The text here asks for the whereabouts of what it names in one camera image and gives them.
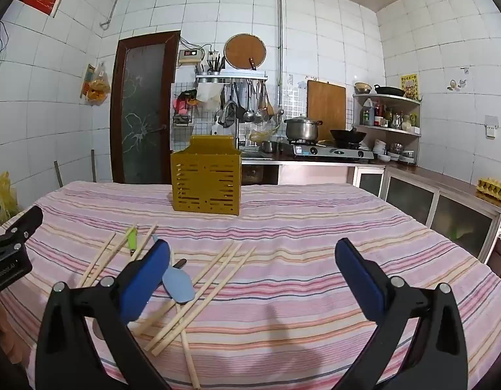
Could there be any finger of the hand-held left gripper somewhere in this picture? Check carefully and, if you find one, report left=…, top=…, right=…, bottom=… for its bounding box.
left=0, top=205, right=44, bottom=257

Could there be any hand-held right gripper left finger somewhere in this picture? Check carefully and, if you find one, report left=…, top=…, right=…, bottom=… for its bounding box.
left=34, top=239, right=172, bottom=390

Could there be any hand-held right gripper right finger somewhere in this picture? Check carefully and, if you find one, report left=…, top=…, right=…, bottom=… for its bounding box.
left=334, top=238, right=468, bottom=390

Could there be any light blue spatula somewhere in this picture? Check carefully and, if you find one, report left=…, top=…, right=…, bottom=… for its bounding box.
left=151, top=233, right=195, bottom=305

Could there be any wooden chopstick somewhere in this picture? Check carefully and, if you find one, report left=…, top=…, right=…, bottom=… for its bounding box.
left=129, top=222, right=159, bottom=263
left=77, top=232, right=117, bottom=288
left=150, top=246, right=257, bottom=355
left=180, top=328, right=201, bottom=390
left=144, top=244, right=243, bottom=347
left=132, top=241, right=235, bottom=337
left=88, top=224, right=136, bottom=288

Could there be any yellow perforated utensil holder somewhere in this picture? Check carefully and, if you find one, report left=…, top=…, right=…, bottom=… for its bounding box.
left=170, top=135, right=243, bottom=216

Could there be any yellow plastic bag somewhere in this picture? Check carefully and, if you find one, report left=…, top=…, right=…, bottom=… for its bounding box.
left=0, top=171, right=20, bottom=228

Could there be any pink striped tablecloth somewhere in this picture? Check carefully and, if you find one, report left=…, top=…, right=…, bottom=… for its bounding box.
left=0, top=179, right=501, bottom=390

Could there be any kitchen counter cabinet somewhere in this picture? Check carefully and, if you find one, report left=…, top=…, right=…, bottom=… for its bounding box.
left=352, top=162, right=501, bottom=265

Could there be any gas stove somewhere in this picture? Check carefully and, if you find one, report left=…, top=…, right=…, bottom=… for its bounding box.
left=281, top=140, right=375, bottom=162

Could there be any black wok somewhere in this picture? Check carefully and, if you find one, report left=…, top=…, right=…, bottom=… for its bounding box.
left=329, top=128, right=367, bottom=146

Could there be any hanging bag of oranges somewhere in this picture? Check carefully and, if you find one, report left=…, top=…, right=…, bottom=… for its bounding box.
left=81, top=63, right=112, bottom=107

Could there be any brown frosted glass door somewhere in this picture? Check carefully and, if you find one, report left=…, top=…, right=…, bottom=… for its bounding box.
left=109, top=30, right=182, bottom=185

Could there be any yellow egg carton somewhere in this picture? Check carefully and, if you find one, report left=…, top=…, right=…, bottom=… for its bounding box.
left=477, top=178, right=501, bottom=203

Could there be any steel sink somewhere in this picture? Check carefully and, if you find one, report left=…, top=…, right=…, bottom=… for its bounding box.
left=240, top=150, right=281, bottom=162

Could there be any steel cooking pot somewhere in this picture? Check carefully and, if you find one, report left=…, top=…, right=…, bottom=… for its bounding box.
left=284, top=116, right=323, bottom=142

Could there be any pink hanging scrubber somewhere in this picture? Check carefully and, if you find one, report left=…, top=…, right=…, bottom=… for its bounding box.
left=173, top=89, right=198, bottom=116

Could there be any white corner shelf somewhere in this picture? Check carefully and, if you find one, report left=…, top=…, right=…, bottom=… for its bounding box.
left=352, top=93, right=422, bottom=166

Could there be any chrome faucet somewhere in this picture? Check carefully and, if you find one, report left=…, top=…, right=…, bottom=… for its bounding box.
left=217, top=101, right=240, bottom=139

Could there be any hanging steel ladle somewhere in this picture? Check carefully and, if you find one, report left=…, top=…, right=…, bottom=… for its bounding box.
left=243, top=80, right=256, bottom=123

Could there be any black pan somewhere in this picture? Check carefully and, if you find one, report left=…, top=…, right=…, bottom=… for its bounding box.
left=373, top=84, right=406, bottom=97

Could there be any white hanging cloth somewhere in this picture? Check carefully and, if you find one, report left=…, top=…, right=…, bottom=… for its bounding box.
left=197, top=83, right=224, bottom=102

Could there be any round wooden cutting board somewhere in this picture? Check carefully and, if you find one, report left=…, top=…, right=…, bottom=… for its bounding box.
left=223, top=33, right=267, bottom=70

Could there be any yellow wall poster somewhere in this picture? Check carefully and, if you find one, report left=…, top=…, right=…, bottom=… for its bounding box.
left=399, top=74, right=419, bottom=100

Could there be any metal wall rack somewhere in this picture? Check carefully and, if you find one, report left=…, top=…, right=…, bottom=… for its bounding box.
left=195, top=71, right=268, bottom=85

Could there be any beige wall control box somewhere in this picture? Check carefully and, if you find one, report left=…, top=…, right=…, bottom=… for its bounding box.
left=177, top=48, right=204, bottom=66

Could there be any grey wall pipe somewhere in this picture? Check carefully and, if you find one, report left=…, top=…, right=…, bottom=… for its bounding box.
left=277, top=0, right=284, bottom=86

